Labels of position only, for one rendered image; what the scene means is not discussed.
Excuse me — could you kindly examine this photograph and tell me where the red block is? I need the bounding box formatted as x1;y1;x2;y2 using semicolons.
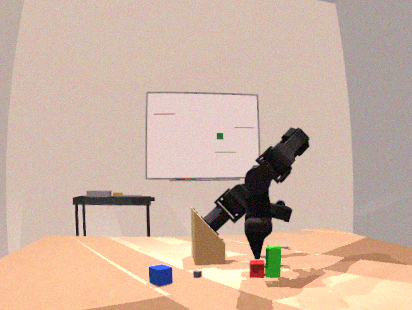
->
249;260;265;278

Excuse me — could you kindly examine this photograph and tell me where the blue cube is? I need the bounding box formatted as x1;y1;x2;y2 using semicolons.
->
149;265;173;287

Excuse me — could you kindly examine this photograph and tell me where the green block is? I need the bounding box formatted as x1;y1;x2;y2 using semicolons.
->
265;246;282;264
265;262;281;278

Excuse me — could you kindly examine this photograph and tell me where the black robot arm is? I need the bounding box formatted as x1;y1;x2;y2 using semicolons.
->
200;127;310;235

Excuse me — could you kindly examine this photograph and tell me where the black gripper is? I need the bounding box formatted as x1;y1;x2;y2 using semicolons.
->
244;192;273;259

